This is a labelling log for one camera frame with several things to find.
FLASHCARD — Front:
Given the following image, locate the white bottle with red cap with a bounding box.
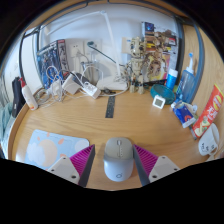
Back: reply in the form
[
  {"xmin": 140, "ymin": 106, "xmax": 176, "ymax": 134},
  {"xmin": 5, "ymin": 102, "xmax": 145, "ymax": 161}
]
[{"xmin": 18, "ymin": 77, "xmax": 39, "ymax": 111}]

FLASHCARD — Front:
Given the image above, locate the blue spray bottle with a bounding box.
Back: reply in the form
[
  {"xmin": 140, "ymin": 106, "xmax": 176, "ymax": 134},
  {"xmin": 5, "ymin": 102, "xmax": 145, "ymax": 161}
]
[{"xmin": 175, "ymin": 52, "xmax": 198, "ymax": 104}]

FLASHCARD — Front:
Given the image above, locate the black power cable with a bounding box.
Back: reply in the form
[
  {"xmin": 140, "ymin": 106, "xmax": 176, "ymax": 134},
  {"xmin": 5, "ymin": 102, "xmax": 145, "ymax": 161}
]
[{"xmin": 87, "ymin": 40, "xmax": 129, "ymax": 68}]

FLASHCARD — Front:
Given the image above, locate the blue tissue pack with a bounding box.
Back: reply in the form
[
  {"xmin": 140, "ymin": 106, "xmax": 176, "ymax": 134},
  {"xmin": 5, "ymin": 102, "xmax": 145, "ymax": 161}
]
[{"xmin": 171, "ymin": 100, "xmax": 198, "ymax": 129}]

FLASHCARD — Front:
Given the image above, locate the white mug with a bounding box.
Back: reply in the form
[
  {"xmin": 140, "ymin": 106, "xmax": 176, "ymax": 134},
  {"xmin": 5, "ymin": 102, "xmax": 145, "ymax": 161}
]
[{"xmin": 198, "ymin": 122, "xmax": 221, "ymax": 157}]

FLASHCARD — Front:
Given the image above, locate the white cable bundle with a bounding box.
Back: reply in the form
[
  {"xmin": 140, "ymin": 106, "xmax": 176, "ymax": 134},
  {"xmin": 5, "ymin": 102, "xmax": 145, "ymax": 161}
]
[{"xmin": 33, "ymin": 64, "xmax": 101, "ymax": 109}]

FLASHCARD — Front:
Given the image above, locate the grey computer mouse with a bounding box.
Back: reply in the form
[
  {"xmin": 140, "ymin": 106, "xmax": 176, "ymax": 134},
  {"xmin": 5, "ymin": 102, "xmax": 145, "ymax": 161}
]
[{"xmin": 102, "ymin": 136, "xmax": 135, "ymax": 183}]

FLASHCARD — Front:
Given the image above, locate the pastel cloud print mouse pad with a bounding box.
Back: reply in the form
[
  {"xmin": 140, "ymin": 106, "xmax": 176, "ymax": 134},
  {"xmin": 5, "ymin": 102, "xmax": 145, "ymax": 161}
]
[{"xmin": 24, "ymin": 129, "xmax": 90, "ymax": 170}]

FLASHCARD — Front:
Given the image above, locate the white power adapter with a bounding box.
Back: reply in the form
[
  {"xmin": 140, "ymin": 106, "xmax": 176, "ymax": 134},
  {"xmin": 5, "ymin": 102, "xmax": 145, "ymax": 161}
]
[{"xmin": 61, "ymin": 73, "xmax": 82, "ymax": 96}]

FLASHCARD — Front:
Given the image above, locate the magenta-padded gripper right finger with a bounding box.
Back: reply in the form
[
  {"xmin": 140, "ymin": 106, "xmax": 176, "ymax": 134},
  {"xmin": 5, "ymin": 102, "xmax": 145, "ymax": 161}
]
[{"xmin": 132, "ymin": 144, "xmax": 181, "ymax": 187}]

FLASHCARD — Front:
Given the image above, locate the blue model kit box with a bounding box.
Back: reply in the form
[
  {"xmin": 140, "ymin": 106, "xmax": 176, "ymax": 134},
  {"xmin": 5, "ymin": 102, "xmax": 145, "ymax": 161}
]
[{"xmin": 35, "ymin": 38, "xmax": 70, "ymax": 90}]

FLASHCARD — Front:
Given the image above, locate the teal blanket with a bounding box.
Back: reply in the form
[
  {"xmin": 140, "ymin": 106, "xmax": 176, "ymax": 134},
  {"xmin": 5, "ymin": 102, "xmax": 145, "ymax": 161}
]
[{"xmin": 0, "ymin": 103, "xmax": 14, "ymax": 151}]

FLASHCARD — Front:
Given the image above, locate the teal round dish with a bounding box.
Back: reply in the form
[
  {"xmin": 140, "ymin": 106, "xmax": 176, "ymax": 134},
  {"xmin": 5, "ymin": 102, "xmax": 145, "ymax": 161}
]
[{"xmin": 149, "ymin": 83, "xmax": 176, "ymax": 105}]

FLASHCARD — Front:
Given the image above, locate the small white cube clock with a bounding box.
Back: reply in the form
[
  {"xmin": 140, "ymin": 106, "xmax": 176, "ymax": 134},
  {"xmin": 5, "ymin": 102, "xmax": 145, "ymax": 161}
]
[{"xmin": 152, "ymin": 94, "xmax": 166, "ymax": 110}]

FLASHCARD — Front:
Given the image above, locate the colourful printed box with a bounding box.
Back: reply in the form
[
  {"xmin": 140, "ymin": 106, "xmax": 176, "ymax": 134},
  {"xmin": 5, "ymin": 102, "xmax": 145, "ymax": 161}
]
[{"xmin": 141, "ymin": 21, "xmax": 179, "ymax": 84}]

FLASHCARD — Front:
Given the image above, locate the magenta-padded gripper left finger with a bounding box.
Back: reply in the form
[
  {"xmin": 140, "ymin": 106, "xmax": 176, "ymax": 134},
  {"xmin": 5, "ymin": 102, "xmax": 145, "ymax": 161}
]
[{"xmin": 46, "ymin": 144, "xmax": 96, "ymax": 188}]

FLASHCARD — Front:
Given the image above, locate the wooden tree figure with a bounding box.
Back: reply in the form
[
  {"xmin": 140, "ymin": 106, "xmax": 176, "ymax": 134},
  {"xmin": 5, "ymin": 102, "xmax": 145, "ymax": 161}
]
[{"xmin": 127, "ymin": 36, "xmax": 149, "ymax": 95}]

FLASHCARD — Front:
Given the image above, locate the white desk lamp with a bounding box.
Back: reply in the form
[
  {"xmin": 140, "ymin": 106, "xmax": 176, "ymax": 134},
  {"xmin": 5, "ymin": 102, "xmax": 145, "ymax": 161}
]
[{"xmin": 43, "ymin": 9, "xmax": 129, "ymax": 93}]

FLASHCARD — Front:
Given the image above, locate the white power strip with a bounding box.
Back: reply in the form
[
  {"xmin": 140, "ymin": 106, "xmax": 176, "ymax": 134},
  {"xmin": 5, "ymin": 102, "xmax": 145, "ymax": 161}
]
[{"xmin": 81, "ymin": 81, "xmax": 102, "ymax": 100}]

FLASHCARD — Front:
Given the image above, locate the red chips can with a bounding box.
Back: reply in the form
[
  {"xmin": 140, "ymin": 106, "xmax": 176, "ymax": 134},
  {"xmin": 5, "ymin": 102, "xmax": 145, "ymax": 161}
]
[{"xmin": 192, "ymin": 83, "xmax": 224, "ymax": 139}]

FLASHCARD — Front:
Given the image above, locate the black bag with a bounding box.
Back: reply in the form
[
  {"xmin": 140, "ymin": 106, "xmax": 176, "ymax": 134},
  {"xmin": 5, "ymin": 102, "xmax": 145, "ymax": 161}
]
[{"xmin": 11, "ymin": 76, "xmax": 26, "ymax": 118}]

